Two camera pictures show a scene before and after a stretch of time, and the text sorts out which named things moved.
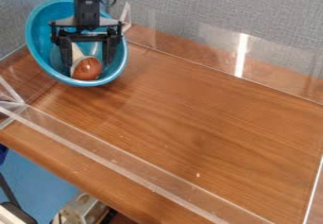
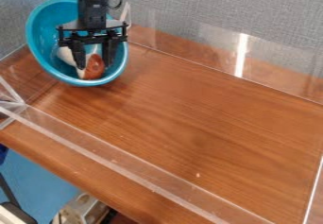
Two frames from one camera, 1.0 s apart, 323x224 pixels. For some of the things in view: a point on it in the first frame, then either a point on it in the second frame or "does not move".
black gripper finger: [66, 54] → [79, 50]
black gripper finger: [111, 42] does not move
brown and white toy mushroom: [86, 67] does not move
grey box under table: [85, 211] does not move
